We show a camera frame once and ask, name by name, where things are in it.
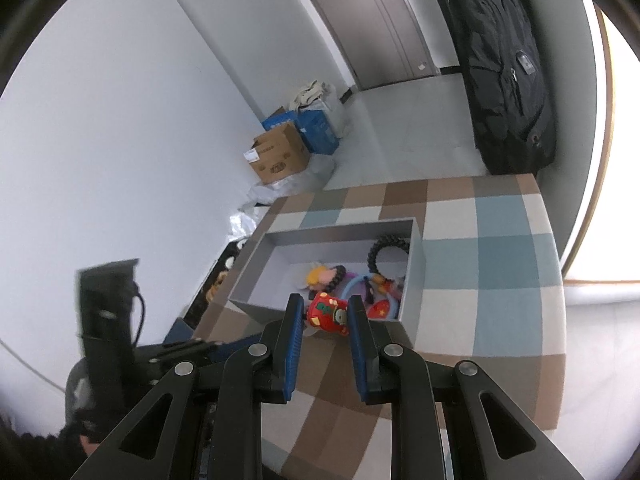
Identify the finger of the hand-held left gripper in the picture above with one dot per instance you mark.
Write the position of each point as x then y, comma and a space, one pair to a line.
215, 356
170, 347

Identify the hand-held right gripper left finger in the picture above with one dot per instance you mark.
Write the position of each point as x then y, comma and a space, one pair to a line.
292, 352

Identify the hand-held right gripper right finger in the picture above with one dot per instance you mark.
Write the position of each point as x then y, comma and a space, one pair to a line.
357, 352

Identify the red figure ornament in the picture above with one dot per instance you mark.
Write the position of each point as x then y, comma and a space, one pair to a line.
325, 312

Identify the grey storage box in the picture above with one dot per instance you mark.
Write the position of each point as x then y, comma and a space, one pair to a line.
280, 280

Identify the pink plush toy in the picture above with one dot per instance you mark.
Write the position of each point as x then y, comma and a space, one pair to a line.
325, 276

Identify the person's left forearm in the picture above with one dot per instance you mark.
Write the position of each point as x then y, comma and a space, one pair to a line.
35, 452

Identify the person's left hand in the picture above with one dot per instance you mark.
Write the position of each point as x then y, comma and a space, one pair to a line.
82, 400

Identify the navy bag white figure print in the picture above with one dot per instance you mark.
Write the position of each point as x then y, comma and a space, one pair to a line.
180, 332

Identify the red orange hair clip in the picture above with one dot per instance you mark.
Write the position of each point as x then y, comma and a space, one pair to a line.
380, 310

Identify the purple bangle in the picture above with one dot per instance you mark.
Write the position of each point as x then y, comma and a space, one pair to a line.
357, 275

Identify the black patterned bag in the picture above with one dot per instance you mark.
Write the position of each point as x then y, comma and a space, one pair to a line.
227, 255

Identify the white plastic bags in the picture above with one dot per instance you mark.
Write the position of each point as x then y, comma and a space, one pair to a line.
245, 220

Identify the checkered tablecloth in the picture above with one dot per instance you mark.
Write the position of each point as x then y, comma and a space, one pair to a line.
500, 270

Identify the brown cardboard box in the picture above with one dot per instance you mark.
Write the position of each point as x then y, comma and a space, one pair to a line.
277, 157

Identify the blue cardboard box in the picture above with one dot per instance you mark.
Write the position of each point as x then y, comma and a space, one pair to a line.
315, 127

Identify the white tote bag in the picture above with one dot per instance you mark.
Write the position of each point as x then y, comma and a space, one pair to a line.
312, 95

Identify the black backpack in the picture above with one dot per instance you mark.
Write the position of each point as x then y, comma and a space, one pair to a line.
500, 70

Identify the grey door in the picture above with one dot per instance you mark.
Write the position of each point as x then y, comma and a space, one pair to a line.
380, 25

